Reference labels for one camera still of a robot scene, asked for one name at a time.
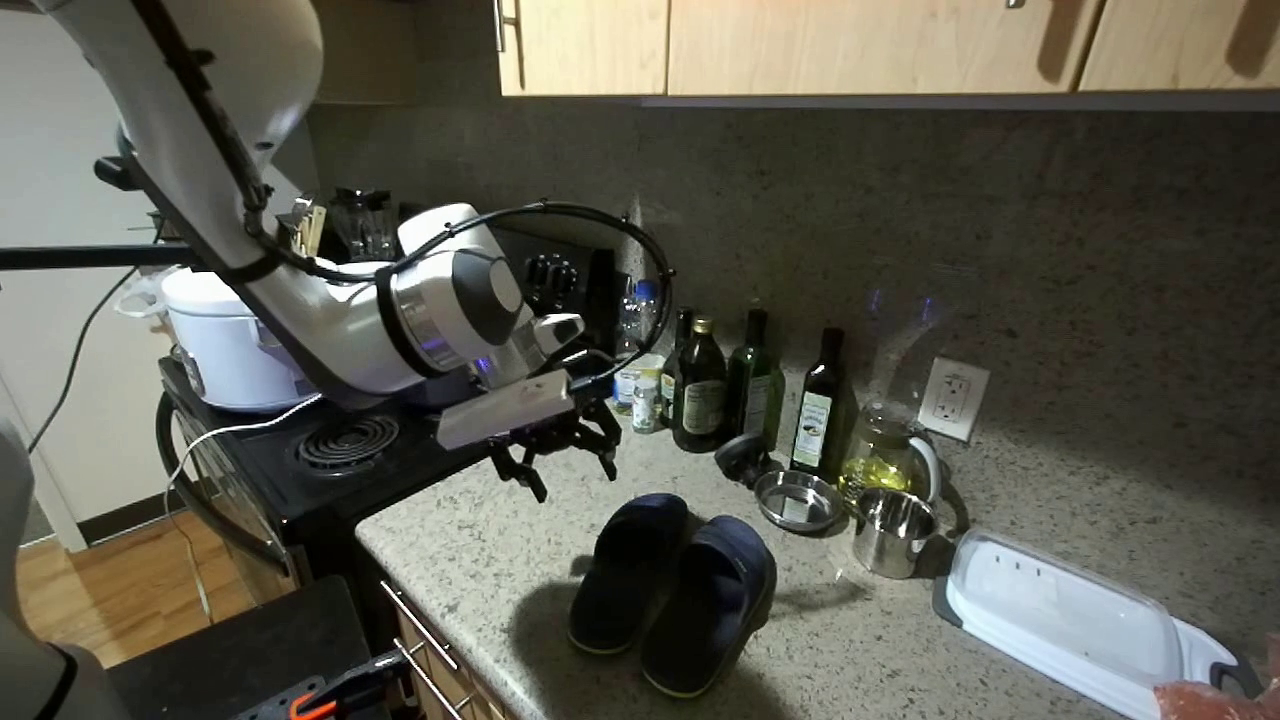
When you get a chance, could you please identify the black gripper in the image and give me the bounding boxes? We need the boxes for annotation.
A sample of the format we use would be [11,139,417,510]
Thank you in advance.
[486,406,621,504]

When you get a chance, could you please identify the navy slipper green sole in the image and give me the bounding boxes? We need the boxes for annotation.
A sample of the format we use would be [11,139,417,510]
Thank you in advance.
[639,517,777,701]

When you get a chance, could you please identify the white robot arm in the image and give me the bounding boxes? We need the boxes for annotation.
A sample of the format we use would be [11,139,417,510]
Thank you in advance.
[32,0,584,452]

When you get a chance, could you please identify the small spice jar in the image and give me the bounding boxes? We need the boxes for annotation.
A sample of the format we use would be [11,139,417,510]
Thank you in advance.
[626,371,661,433]

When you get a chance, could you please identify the clear plastic water bottle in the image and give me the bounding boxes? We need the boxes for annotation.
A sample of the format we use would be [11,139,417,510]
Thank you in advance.
[611,277,673,409]

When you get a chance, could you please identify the navy slipper lower one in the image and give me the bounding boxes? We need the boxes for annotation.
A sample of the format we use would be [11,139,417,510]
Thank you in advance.
[568,494,694,656]

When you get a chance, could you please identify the dark olive oil bottle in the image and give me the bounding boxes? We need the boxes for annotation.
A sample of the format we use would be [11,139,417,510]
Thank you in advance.
[673,315,728,452]

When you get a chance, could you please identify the black measuring scoop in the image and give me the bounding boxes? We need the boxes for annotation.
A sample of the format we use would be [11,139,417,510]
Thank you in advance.
[716,438,777,490]

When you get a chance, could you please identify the green glass bottle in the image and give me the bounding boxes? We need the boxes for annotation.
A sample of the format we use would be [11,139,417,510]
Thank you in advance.
[728,308,778,445]

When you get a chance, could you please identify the dark wine bottle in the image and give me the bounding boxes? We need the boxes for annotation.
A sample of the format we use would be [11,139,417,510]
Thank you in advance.
[793,330,845,472]

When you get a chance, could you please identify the black stove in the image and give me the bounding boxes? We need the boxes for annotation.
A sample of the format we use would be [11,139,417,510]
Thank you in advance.
[154,230,622,581]

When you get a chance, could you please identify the small steel bowl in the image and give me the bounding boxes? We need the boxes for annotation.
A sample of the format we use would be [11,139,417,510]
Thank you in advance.
[754,472,838,538]

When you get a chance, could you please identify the lower wooden cabinet drawers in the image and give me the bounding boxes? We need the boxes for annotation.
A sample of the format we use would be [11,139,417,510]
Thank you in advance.
[378,581,506,720]

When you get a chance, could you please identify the white rice cooker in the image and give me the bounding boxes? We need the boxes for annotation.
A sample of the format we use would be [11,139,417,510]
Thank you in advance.
[119,268,312,414]

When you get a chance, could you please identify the glass oil pitcher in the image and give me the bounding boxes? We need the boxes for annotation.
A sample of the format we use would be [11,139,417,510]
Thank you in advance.
[838,406,939,499]

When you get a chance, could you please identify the steel cup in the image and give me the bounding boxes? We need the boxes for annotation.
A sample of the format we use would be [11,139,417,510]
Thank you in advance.
[853,490,964,581]

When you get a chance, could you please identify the wooden upper cabinets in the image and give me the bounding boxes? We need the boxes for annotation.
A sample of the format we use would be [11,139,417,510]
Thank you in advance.
[486,0,1280,101]

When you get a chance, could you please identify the white plastic tray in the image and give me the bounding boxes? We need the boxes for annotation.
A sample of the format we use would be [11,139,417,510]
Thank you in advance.
[945,528,1239,720]

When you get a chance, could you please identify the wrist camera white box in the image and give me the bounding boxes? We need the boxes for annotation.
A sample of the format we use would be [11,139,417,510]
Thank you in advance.
[436,369,570,447]

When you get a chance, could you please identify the white power cable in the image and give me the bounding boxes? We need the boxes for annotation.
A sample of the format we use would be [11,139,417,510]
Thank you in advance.
[159,387,333,538]

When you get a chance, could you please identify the white wall outlet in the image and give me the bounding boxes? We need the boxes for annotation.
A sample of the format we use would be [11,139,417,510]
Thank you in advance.
[917,356,990,445]

